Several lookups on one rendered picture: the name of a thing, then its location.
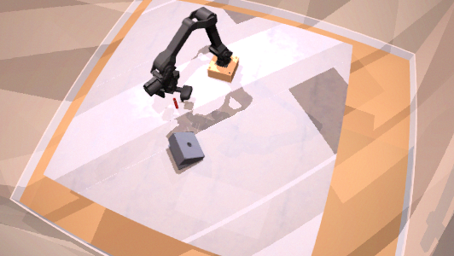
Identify grey sloped panel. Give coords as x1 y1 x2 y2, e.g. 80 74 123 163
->
167 131 205 170

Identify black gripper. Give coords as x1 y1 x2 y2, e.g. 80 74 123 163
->
155 77 194 102

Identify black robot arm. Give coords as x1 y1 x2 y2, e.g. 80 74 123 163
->
143 7 233 96

